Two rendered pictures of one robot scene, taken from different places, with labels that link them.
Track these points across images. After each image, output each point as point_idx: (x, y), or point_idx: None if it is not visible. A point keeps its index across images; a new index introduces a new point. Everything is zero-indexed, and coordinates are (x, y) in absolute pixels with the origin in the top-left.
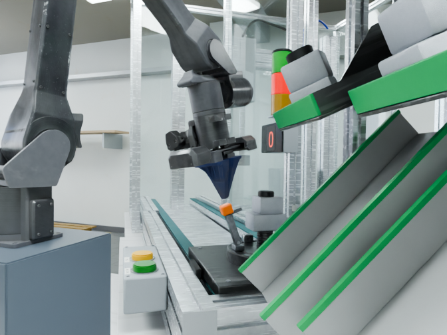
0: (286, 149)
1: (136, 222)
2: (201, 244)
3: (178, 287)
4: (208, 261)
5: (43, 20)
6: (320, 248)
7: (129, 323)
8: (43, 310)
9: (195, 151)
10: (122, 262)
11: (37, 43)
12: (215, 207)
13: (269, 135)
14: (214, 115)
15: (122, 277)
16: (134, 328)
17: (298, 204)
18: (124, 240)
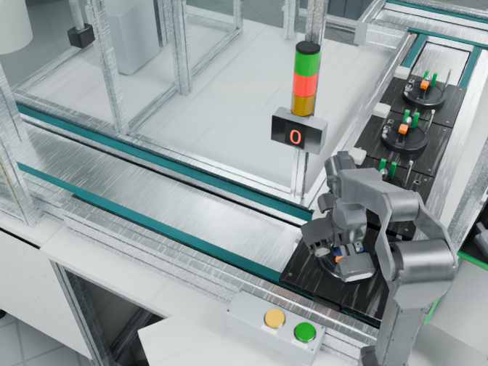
0: (320, 149)
1: (31, 213)
2: (209, 232)
3: (355, 335)
4: (328, 292)
5: (416, 335)
6: (461, 292)
7: (287, 360)
8: None
9: (372, 266)
10: (144, 296)
11: (408, 347)
12: (105, 134)
13: (292, 132)
14: (366, 226)
15: (188, 316)
16: (296, 361)
17: (306, 171)
18: (58, 252)
